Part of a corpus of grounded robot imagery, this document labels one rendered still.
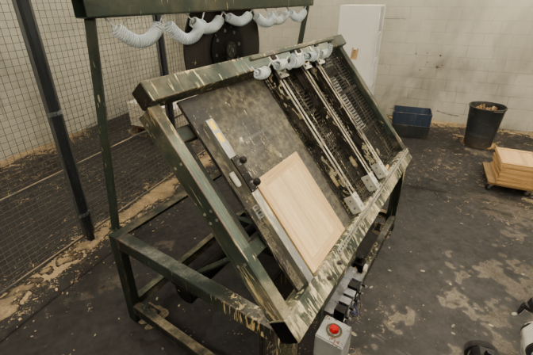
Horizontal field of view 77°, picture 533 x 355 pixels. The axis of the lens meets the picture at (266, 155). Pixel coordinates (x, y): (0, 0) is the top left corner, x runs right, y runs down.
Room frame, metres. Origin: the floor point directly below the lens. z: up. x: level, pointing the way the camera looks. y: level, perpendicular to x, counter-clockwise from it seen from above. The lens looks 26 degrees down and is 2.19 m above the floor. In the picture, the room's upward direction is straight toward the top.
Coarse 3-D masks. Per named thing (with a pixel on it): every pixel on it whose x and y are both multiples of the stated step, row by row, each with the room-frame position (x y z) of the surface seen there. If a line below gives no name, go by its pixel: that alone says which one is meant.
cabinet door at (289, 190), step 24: (288, 168) 1.71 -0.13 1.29; (264, 192) 1.48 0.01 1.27; (288, 192) 1.58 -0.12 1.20; (312, 192) 1.70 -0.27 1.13; (288, 216) 1.46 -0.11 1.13; (312, 216) 1.56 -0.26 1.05; (336, 216) 1.68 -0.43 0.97; (312, 240) 1.44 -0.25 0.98; (336, 240) 1.54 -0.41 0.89; (312, 264) 1.33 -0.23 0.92
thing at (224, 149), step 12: (216, 132) 1.53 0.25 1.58; (216, 144) 1.52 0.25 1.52; (228, 144) 1.53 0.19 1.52; (228, 156) 1.47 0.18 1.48; (240, 180) 1.43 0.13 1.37; (264, 204) 1.39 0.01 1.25; (264, 216) 1.36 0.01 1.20; (276, 228) 1.33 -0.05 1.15; (276, 240) 1.32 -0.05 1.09; (288, 240) 1.32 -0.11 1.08; (288, 252) 1.28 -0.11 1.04; (300, 264) 1.26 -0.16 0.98; (300, 276) 1.24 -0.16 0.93; (312, 276) 1.25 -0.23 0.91
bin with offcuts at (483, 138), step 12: (480, 108) 5.00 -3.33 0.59; (492, 108) 4.95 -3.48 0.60; (504, 108) 4.90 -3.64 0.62; (468, 120) 4.97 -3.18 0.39; (480, 120) 4.78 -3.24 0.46; (492, 120) 4.71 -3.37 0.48; (468, 132) 4.92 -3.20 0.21; (480, 132) 4.77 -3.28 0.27; (492, 132) 4.73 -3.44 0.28; (468, 144) 4.87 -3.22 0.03; (480, 144) 4.76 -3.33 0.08
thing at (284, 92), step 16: (272, 64) 2.14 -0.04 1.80; (288, 64) 2.12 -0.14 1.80; (272, 80) 2.16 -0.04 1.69; (288, 96) 2.10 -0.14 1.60; (304, 112) 2.09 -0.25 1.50; (304, 128) 2.03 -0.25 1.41; (320, 144) 1.97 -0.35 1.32; (320, 160) 1.95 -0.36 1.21; (336, 176) 1.89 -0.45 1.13; (352, 192) 1.86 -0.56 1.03; (352, 208) 1.82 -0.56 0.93
